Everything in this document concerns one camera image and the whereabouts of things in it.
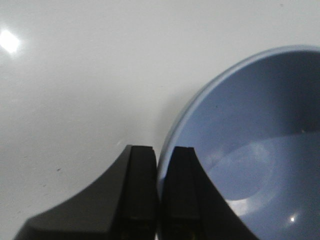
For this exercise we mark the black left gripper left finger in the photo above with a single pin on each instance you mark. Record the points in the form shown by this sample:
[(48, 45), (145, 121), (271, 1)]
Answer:
[(122, 204)]

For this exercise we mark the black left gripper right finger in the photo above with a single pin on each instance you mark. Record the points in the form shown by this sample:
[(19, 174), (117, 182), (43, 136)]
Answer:
[(191, 206)]

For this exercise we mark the light blue bowl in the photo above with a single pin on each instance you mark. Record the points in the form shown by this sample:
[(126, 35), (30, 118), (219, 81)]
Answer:
[(255, 129)]

